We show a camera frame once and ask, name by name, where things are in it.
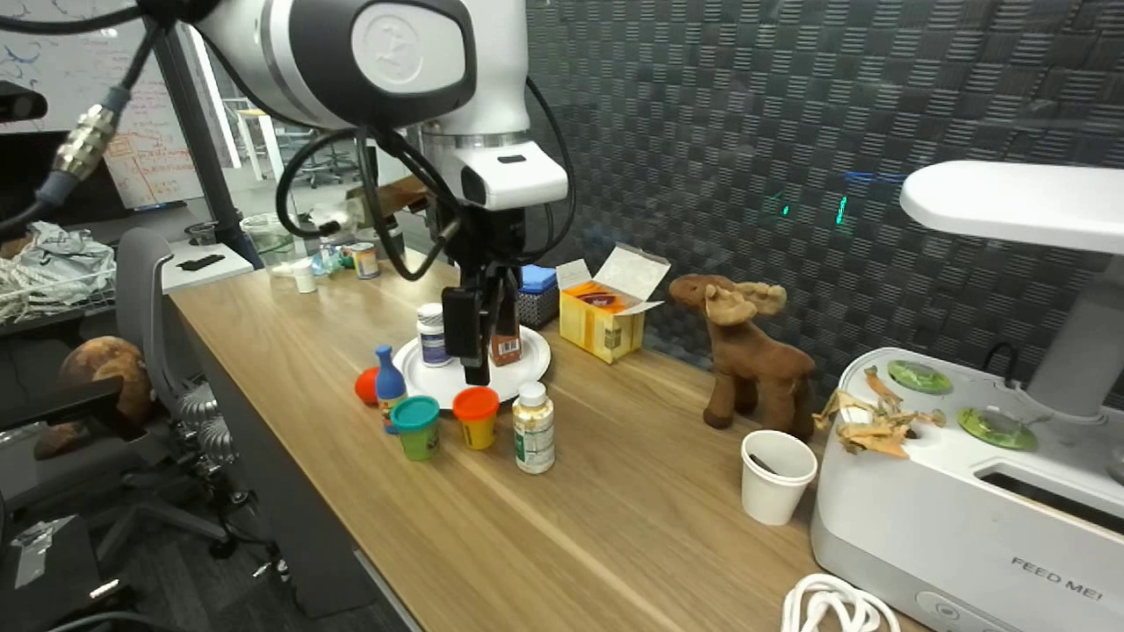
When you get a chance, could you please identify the white paper cup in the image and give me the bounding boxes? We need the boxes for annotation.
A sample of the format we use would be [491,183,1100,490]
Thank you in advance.
[738,428,820,531]

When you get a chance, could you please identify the black stand pole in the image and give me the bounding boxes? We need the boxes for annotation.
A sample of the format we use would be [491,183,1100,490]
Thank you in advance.
[151,20,265,267]

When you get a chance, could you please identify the supplement bottle green label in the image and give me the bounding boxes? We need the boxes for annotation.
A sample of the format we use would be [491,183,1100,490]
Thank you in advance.
[509,381,560,478]

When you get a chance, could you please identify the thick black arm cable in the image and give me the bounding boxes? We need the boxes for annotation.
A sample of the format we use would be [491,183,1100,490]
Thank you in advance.
[0,0,168,240]

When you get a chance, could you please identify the crumpled grey cloth pile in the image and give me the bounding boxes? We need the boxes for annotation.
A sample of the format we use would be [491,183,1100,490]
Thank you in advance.
[0,218,120,329]

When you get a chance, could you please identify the brown round plush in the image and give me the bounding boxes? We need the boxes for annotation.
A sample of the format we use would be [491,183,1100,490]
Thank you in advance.
[31,335,156,464]

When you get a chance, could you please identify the dried plant leaves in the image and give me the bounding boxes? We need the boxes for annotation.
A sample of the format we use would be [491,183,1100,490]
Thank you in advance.
[813,367,948,464]

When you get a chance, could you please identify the black device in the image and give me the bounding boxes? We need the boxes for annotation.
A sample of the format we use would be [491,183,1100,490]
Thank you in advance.
[0,77,50,123]

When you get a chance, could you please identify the white coiled cable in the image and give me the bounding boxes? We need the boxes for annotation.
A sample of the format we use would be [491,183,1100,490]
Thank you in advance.
[778,574,905,632]

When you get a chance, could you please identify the green tub teal lid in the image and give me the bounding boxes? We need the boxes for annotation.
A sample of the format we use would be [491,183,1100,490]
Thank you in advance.
[385,395,446,464]

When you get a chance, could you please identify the yellow tea box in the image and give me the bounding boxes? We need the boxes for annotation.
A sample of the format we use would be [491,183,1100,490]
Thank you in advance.
[550,240,673,369]

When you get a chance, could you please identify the brown moose plush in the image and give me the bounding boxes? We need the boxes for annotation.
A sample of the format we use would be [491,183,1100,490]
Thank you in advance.
[668,270,820,444]

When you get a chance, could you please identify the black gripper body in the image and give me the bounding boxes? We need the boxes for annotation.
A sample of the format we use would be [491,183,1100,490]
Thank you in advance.
[450,207,530,285]

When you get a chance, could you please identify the red green toy ball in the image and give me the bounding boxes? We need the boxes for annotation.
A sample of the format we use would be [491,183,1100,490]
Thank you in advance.
[352,367,382,411]

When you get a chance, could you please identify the grey mesh basket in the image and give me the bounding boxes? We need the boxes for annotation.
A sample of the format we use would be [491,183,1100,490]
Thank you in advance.
[517,279,560,329]

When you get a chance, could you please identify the spice jar orange lid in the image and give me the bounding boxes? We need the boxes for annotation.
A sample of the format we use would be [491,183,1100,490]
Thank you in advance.
[487,297,525,369]

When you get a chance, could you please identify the small jar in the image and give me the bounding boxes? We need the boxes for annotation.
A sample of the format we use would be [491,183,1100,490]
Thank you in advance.
[347,240,385,280]

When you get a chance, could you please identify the white hydroponic planter with lamp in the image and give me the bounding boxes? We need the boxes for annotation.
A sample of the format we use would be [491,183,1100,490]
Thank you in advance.
[806,160,1124,632]

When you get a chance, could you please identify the white paper plate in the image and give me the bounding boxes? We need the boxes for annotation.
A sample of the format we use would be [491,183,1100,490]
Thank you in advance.
[391,325,553,411]

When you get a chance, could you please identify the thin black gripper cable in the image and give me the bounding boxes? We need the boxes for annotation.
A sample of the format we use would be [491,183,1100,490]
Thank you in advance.
[272,119,470,285]

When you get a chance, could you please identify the blue toy bottle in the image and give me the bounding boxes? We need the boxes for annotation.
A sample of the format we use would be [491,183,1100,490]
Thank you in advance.
[368,341,412,411]

